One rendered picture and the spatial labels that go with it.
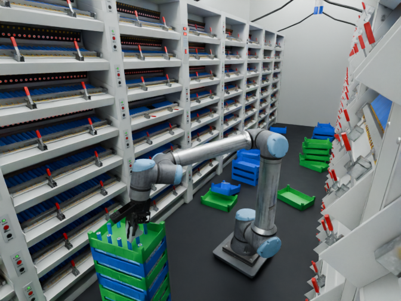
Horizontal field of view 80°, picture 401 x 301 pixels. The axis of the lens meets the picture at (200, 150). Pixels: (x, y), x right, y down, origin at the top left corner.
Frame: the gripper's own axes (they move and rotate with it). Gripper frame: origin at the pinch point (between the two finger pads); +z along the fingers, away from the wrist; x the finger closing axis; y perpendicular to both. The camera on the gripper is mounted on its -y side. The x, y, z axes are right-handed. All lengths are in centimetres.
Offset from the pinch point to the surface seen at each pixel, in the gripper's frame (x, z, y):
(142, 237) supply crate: 4.8, 4.7, 10.1
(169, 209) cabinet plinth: 72, 33, 73
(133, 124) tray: 55, -44, 20
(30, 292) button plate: 26, 36, -33
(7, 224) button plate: 26.7, -1.1, -41.7
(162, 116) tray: 66, -50, 47
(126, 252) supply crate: -3.0, 4.2, -1.5
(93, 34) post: 60, -90, -7
